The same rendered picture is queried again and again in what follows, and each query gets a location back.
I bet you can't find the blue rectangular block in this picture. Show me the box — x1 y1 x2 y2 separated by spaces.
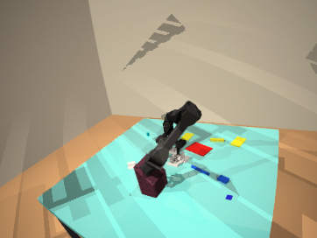
217 175 230 184

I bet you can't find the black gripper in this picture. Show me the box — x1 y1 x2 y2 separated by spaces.
155 132 186 155

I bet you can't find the yellow flat plate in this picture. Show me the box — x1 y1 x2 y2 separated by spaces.
181 133 194 141
230 136 246 148

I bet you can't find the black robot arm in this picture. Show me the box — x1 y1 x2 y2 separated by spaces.
139 101 202 177

